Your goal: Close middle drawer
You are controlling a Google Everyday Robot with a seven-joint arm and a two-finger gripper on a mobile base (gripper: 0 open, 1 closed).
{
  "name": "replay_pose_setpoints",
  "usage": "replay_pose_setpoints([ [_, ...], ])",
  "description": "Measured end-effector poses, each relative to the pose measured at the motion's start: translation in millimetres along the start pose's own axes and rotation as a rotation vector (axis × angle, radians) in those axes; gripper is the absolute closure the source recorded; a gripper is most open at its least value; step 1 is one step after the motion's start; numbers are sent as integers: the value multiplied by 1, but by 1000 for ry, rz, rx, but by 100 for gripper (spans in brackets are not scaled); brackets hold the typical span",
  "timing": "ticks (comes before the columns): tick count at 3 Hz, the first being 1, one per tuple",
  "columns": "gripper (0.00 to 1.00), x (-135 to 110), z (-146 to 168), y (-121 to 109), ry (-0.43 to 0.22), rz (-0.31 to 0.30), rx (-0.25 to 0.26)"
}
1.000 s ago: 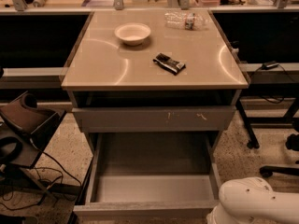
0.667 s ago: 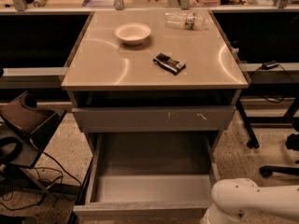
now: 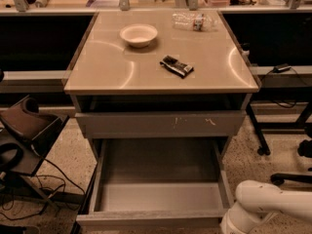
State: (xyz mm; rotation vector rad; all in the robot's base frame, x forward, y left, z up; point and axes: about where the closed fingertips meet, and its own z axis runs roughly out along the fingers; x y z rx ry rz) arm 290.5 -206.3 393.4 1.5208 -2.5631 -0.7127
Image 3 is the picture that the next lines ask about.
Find white wrapped gripper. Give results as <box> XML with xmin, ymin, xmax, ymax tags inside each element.
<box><xmin>220</xmin><ymin>214</ymin><xmax>237</xmax><ymax>234</ymax></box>

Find grey drawer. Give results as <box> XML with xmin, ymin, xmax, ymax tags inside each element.
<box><xmin>77</xmin><ymin>138</ymin><xmax>233</xmax><ymax>230</ymax></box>
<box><xmin>75</xmin><ymin>110</ymin><xmax>246</xmax><ymax>138</ymax></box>

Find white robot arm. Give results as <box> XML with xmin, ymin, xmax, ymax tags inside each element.
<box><xmin>220</xmin><ymin>180</ymin><xmax>312</xmax><ymax>234</ymax></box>

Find grey top drawer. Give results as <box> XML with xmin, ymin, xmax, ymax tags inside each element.
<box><xmin>75</xmin><ymin>110</ymin><xmax>246</xmax><ymax>138</ymax></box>

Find grey drawer cabinet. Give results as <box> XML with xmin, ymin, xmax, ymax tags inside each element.
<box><xmin>64</xmin><ymin>10</ymin><xmax>258</xmax><ymax>152</ymax></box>

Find black table leg with caster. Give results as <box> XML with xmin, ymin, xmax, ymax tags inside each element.
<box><xmin>246</xmin><ymin>104</ymin><xmax>270</xmax><ymax>155</ymax></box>

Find black office chair base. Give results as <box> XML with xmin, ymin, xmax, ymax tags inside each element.
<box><xmin>270</xmin><ymin>124</ymin><xmax>312</xmax><ymax>187</ymax></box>

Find black power adapter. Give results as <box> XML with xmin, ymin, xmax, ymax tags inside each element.
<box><xmin>272</xmin><ymin>63</ymin><xmax>292</xmax><ymax>73</ymax></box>

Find black snack wrapper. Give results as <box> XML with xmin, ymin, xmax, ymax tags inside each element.
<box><xmin>160</xmin><ymin>56</ymin><xmax>194</xmax><ymax>79</ymax></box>

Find clear plastic water bottle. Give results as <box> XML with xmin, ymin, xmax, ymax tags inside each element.
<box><xmin>172</xmin><ymin>12</ymin><xmax>217</xmax><ymax>32</ymax></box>

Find white paper bowl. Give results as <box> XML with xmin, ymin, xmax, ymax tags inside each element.
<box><xmin>120</xmin><ymin>23</ymin><xmax>158</xmax><ymax>48</ymax></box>

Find black cables on floor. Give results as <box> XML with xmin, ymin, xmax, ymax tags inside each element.
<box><xmin>0</xmin><ymin>153</ymin><xmax>87</xmax><ymax>221</ymax></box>

